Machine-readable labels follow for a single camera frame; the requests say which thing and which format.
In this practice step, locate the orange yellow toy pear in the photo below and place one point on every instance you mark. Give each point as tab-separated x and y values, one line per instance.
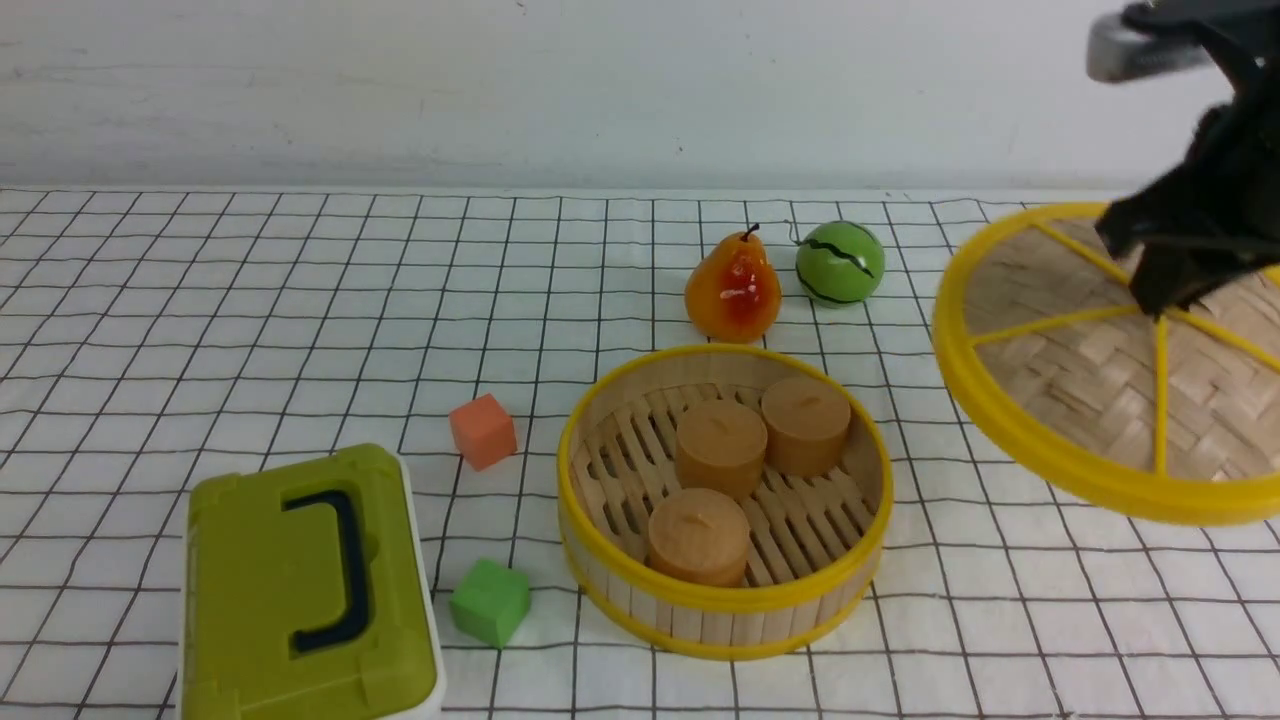
734	294

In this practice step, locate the green foam cube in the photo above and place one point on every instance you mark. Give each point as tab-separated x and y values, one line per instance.
490	602

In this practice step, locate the olive green lunch box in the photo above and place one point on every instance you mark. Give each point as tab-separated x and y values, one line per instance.
305	595

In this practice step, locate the tan cylindrical bun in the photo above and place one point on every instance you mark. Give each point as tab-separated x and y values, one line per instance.
807	423
699	536
721	445

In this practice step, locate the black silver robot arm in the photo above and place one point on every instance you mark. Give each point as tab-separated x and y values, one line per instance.
1151	38

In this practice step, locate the tan cylindrical bun front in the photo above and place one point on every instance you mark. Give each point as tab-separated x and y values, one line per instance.
699	536

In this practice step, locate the white black grid tablecloth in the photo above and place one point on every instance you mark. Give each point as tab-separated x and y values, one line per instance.
152	339

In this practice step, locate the orange foam cube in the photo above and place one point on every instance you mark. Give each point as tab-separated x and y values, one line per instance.
483	432

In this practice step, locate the green toy watermelon ball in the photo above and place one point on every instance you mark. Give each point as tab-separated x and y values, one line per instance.
840	264

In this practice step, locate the yellow bamboo steamer basket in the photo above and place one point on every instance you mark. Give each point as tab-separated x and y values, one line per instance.
816	543

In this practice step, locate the tan cylindrical bun rear right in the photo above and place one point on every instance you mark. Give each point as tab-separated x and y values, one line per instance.
807	423

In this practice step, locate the tan cylindrical bun rear left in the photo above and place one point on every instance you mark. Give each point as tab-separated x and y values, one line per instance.
721	445

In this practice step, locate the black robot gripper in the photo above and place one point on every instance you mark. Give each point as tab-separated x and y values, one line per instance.
1208	222

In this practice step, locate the yellow woven bamboo steamer lid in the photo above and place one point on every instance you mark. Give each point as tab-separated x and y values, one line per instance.
1043	347

